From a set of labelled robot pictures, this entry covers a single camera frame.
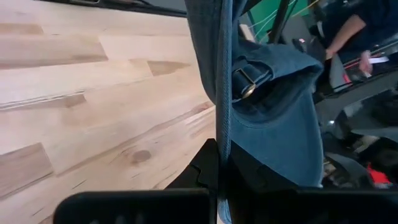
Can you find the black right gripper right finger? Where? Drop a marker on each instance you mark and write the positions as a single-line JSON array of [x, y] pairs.
[[248, 177]]

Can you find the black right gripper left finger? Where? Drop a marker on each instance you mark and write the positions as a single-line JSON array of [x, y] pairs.
[[205, 171]]

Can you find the blue denim baseball cap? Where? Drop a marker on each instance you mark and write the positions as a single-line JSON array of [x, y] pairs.
[[280, 149]]

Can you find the green board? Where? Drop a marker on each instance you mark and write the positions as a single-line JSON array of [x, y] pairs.
[[264, 15]]

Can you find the person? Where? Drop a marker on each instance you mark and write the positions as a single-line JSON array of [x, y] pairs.
[[367, 18]]

